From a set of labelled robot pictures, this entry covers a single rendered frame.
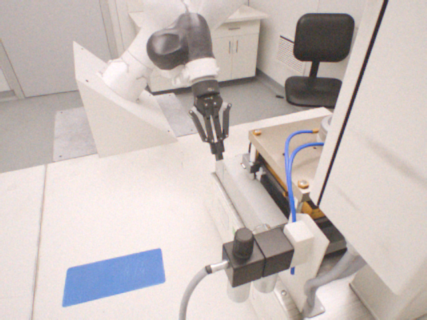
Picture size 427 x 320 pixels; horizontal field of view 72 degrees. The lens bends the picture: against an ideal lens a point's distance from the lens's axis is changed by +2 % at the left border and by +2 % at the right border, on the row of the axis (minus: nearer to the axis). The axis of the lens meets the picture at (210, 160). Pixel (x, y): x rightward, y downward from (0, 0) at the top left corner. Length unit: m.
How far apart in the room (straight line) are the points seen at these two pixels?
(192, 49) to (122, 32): 2.73
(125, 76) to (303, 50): 1.58
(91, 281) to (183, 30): 0.67
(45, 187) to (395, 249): 0.98
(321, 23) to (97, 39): 2.21
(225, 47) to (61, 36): 1.64
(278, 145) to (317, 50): 1.94
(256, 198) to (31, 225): 0.66
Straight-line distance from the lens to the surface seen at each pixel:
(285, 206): 0.58
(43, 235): 0.94
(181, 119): 1.31
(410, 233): 0.28
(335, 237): 0.59
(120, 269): 0.80
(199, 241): 0.81
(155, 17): 1.08
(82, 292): 0.79
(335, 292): 0.57
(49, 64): 3.59
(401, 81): 0.26
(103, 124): 1.07
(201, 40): 0.83
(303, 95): 2.22
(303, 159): 0.50
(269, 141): 0.53
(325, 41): 2.44
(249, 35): 3.33
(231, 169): 0.63
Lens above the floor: 1.40
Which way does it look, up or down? 38 degrees down
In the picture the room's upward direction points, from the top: straight up
